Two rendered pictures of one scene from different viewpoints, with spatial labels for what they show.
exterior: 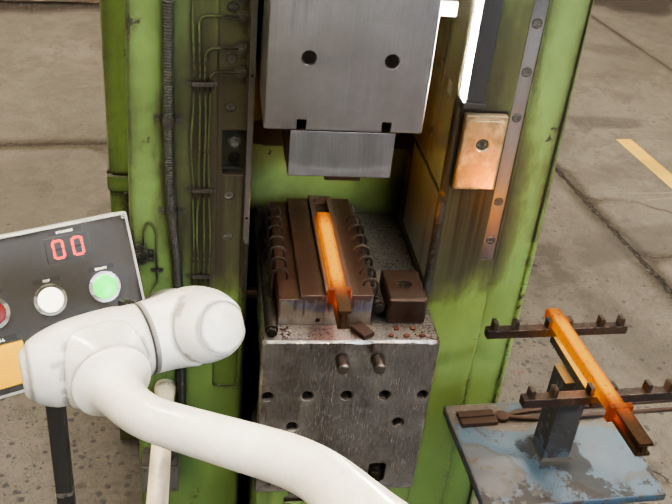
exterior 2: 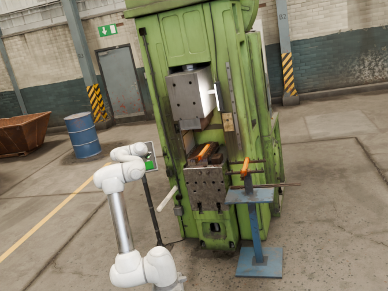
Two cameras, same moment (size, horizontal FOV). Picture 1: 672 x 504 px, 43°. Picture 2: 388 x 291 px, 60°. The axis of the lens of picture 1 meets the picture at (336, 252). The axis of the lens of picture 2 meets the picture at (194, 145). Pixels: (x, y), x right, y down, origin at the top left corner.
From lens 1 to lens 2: 1.85 m
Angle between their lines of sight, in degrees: 32
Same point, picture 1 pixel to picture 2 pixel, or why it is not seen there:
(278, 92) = (174, 112)
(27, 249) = not seen: hidden behind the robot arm
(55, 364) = (113, 152)
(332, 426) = (204, 191)
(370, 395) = (209, 182)
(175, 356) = (133, 152)
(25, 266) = not seen: hidden behind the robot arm
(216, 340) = (137, 148)
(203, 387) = (183, 187)
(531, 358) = (316, 198)
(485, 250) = (239, 147)
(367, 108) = (191, 114)
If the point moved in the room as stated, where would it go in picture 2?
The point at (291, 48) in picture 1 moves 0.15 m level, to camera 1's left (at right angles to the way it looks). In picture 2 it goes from (174, 103) to (160, 104)
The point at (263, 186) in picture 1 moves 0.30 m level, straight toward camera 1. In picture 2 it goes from (200, 141) to (189, 151)
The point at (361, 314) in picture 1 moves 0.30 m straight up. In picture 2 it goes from (205, 162) to (200, 131)
